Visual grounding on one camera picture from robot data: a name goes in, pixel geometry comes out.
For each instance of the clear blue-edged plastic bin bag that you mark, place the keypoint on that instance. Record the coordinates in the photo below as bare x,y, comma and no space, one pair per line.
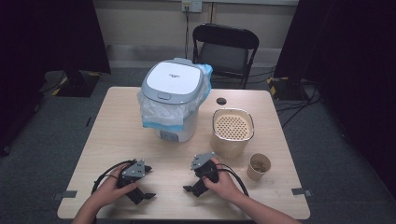
162,113

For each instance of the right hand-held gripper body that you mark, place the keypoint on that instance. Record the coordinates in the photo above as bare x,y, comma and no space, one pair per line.
204,161

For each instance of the person's right hand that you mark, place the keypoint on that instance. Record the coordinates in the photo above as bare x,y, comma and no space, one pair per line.
225,186

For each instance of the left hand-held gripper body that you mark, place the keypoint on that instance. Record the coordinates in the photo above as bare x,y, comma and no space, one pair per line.
134,169

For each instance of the brown paper cup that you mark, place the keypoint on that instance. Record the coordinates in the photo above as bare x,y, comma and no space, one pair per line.
257,173

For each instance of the grey tape strip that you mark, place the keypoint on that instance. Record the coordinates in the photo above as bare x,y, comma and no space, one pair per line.
66,194
301,191

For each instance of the person's left hand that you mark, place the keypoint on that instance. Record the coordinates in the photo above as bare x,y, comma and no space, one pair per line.
109,189

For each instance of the white grey lidded trash bin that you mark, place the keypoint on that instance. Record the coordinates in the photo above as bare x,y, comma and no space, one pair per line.
174,81

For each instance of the white wall socket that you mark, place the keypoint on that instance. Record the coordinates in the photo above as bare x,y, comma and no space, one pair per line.
192,5

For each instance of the black folding chair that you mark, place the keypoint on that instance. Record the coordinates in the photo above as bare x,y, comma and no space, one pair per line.
225,56

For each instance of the black tape strip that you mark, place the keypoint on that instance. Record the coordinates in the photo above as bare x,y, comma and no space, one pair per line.
88,121

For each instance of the black stand base striped tape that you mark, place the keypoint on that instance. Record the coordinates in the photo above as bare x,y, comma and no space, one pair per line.
288,88
71,84

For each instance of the black curtain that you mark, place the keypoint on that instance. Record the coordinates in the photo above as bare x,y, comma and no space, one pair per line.
46,37
351,62

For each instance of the perforated beige strainer insert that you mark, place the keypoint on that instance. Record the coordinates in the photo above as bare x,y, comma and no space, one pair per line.
233,126

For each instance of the beige draining container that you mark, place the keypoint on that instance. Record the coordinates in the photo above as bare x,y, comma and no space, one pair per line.
227,148

